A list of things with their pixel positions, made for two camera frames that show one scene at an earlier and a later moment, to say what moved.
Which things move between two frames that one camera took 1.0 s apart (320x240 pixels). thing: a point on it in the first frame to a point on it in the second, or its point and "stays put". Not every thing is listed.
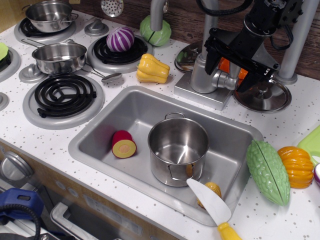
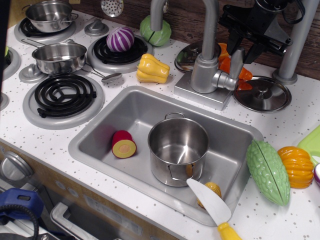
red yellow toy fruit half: x=123 y=145 stays put
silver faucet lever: x=221 y=79 stays put
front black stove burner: x=63 y=94 stays put
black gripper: x=247 y=45 to x=259 y=27
